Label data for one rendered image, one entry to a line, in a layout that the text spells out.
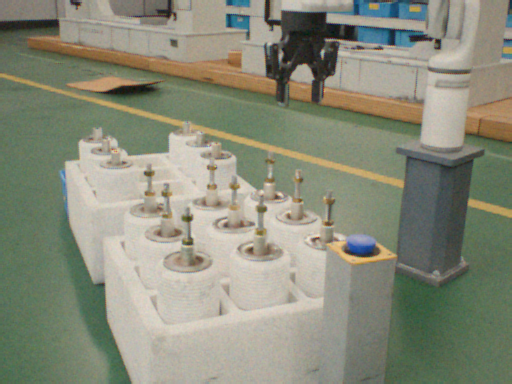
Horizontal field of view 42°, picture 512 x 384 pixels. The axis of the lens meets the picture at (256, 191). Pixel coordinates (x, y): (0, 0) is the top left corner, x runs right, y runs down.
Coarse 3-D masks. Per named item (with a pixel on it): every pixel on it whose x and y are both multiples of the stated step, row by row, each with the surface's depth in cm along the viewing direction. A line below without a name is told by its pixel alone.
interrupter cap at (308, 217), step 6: (282, 210) 121; (288, 210) 122; (306, 210) 122; (276, 216) 118; (282, 216) 119; (288, 216) 120; (306, 216) 119; (312, 216) 119; (282, 222) 117; (288, 222) 116; (294, 222) 116; (300, 222) 116; (306, 222) 116; (312, 222) 117
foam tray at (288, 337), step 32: (128, 288) 107; (224, 288) 110; (128, 320) 109; (160, 320) 97; (224, 320) 98; (256, 320) 99; (288, 320) 101; (320, 320) 103; (128, 352) 112; (160, 352) 94; (192, 352) 96; (224, 352) 98; (256, 352) 101; (288, 352) 103; (320, 352) 105
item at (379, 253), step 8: (336, 248) 90; (344, 248) 90; (376, 248) 90; (384, 248) 91; (344, 256) 88; (352, 256) 88; (360, 256) 88; (368, 256) 88; (376, 256) 88; (384, 256) 88; (392, 256) 88; (352, 264) 86
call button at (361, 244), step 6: (348, 240) 89; (354, 240) 89; (360, 240) 89; (366, 240) 89; (372, 240) 89; (348, 246) 89; (354, 246) 88; (360, 246) 88; (366, 246) 88; (372, 246) 88; (354, 252) 89; (360, 252) 89; (366, 252) 89
